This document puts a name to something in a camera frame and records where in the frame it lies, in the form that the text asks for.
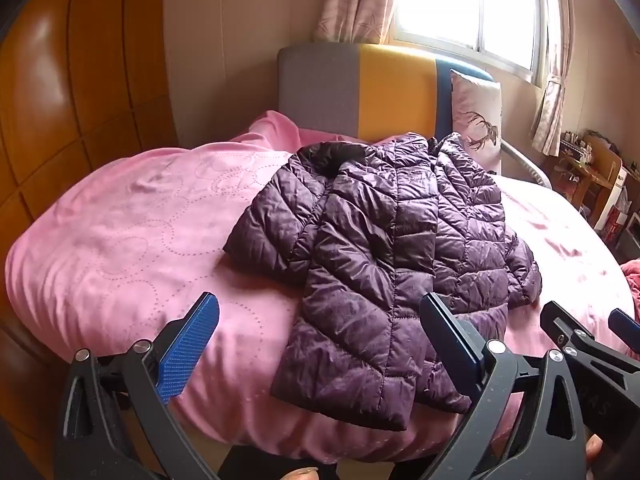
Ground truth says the pink bed blanket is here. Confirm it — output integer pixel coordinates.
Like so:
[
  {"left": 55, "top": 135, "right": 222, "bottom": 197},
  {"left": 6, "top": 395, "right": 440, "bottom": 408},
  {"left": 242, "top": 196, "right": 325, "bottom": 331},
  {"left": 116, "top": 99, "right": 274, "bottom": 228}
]
[{"left": 5, "top": 110, "right": 637, "bottom": 467}]

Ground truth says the purple quilted puffer jacket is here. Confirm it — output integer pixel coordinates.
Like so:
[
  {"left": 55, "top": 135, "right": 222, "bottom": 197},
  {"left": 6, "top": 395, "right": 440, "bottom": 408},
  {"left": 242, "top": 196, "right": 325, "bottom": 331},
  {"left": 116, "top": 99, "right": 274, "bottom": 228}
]
[{"left": 222, "top": 131, "right": 543, "bottom": 432}]

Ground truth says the white bed rail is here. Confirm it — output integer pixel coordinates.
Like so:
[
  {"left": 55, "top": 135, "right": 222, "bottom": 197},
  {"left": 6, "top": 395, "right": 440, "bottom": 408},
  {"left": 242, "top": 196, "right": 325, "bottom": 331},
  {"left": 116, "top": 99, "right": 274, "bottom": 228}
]
[{"left": 500, "top": 140, "right": 553, "bottom": 190}]

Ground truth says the brown wooden wardrobe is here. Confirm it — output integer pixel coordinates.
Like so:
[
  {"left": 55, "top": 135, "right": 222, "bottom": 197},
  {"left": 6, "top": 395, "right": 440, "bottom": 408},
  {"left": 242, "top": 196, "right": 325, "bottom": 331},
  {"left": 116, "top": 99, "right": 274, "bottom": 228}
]
[{"left": 0, "top": 0, "right": 181, "bottom": 480}]

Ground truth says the wooden desk with clutter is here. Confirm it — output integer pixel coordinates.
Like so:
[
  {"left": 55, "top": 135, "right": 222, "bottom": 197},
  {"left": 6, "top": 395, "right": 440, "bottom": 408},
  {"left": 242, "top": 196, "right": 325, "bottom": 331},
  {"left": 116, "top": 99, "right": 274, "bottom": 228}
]
[{"left": 555, "top": 130, "right": 640, "bottom": 261}]

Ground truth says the large bright window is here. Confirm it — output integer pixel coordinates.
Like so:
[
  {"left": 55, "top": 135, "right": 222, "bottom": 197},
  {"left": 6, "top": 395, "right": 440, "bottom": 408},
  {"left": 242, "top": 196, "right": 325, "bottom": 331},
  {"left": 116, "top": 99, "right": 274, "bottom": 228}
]
[{"left": 387, "top": 0, "right": 551, "bottom": 81}]

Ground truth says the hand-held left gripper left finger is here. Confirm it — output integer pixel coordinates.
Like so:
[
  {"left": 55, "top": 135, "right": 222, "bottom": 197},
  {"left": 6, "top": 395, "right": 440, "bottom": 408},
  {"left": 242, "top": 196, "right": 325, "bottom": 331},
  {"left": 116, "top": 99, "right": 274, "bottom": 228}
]
[{"left": 54, "top": 292, "right": 221, "bottom": 480}]

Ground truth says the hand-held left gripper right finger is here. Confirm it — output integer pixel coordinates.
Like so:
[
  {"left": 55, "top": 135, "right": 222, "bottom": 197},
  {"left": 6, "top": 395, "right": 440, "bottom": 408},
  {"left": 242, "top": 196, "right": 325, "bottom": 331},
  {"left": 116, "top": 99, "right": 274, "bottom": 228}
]
[{"left": 419, "top": 292, "right": 587, "bottom": 480}]

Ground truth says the grey yellow blue headboard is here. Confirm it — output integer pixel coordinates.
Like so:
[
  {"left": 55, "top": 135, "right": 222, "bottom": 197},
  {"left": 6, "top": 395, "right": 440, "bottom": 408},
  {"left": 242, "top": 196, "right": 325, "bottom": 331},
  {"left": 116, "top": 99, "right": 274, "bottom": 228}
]
[{"left": 277, "top": 43, "right": 496, "bottom": 143}]

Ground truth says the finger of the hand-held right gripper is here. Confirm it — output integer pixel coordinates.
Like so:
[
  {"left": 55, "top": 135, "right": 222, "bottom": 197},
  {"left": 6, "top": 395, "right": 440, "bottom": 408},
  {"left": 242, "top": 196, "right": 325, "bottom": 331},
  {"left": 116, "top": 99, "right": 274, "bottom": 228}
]
[
  {"left": 540, "top": 301, "right": 640, "bottom": 377},
  {"left": 608, "top": 308, "right": 640, "bottom": 349}
]

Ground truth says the deer print pillow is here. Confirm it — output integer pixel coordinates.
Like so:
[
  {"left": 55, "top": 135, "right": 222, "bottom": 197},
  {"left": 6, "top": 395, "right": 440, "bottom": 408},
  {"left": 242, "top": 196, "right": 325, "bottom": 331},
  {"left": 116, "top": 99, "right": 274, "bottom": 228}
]
[{"left": 449, "top": 70, "right": 503, "bottom": 176}]

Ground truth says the pink patterned curtain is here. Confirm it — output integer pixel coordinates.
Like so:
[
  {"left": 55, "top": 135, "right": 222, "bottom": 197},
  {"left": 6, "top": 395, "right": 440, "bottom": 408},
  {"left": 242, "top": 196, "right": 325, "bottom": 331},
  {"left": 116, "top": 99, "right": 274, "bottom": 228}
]
[
  {"left": 530, "top": 0, "right": 573, "bottom": 157},
  {"left": 314, "top": 0, "right": 401, "bottom": 44}
]

